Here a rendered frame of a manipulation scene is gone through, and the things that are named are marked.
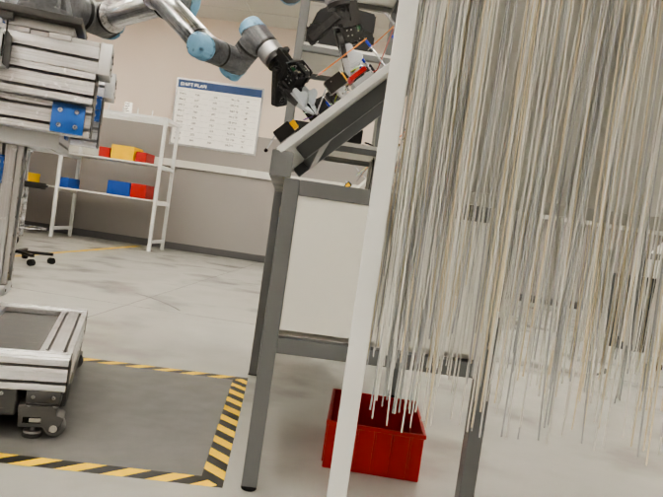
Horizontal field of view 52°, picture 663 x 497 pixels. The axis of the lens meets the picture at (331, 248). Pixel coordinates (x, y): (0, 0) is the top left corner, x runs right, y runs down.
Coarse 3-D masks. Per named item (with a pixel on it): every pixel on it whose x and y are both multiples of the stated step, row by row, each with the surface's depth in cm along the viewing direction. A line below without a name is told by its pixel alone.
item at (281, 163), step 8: (272, 152) 167; (280, 152) 167; (288, 152) 167; (272, 160) 167; (280, 160) 167; (288, 160) 168; (272, 168) 167; (280, 168) 167; (288, 168) 168; (272, 176) 170; (280, 176) 168; (288, 176) 168; (280, 184) 214
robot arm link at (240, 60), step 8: (232, 48) 200; (240, 48) 202; (232, 56) 200; (240, 56) 203; (248, 56) 203; (256, 56) 207; (232, 64) 202; (240, 64) 204; (248, 64) 205; (224, 72) 206; (232, 72) 205; (240, 72) 206; (232, 80) 208
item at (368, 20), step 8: (320, 16) 295; (328, 16) 295; (360, 16) 297; (368, 16) 297; (312, 24) 295; (320, 24) 296; (360, 24) 297; (368, 24) 297; (368, 32) 298; (320, 40) 295; (328, 40) 296; (368, 40) 297; (360, 48) 297; (368, 48) 297
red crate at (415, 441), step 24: (336, 408) 232; (360, 408) 232; (384, 408) 232; (360, 432) 194; (384, 432) 193; (408, 432) 194; (360, 456) 194; (384, 456) 194; (408, 456) 193; (408, 480) 194
